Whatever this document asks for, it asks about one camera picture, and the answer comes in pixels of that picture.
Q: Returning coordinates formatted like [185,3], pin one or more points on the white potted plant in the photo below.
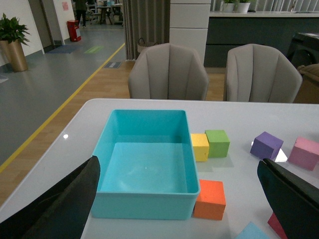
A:
[243,6]
[228,5]

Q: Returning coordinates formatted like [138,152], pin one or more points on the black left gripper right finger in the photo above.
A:
[294,201]

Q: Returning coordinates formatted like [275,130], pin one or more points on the woven basket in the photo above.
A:
[142,44]

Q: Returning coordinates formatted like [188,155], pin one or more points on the potted plant gold pot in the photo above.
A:
[12,37]

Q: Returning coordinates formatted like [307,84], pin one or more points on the dark counter cabinet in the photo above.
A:
[230,30]

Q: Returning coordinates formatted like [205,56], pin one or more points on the white potted plant left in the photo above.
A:
[228,5]

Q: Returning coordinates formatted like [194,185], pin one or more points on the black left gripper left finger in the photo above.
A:
[59,213]

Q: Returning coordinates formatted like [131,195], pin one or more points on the person in hallway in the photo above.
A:
[80,6]

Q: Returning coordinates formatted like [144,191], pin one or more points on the teal plastic bin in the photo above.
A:
[148,170]

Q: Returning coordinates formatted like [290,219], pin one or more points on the right beige chair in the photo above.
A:
[259,73]

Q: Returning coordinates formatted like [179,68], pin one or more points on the white potted plant right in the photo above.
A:
[243,6]

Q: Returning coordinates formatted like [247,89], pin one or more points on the grey curtain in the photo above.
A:
[145,22]

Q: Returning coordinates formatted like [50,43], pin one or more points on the orange foam cube near teal bin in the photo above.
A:
[211,201]

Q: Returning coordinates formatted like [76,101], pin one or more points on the yellow foam cube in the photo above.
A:
[200,146]

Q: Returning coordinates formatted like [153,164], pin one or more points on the white cabinet column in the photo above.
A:
[188,24]

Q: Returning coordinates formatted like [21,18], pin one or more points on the pink foam cube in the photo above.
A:
[305,153]

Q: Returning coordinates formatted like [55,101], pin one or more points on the red bin in hallway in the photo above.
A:
[73,30]

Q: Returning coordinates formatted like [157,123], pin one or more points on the left beige chair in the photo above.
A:
[168,72]

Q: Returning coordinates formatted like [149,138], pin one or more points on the light blue foam cube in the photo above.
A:
[251,231]

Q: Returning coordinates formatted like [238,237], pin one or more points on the beige chair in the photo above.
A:
[259,73]
[168,72]

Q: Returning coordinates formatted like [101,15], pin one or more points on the red foam cube near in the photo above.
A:
[276,226]

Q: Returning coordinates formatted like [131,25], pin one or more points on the black appliance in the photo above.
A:
[304,49]

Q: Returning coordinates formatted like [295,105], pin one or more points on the green foam cube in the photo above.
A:
[218,143]

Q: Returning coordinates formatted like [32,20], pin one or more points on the purple foam cube far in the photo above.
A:
[266,146]

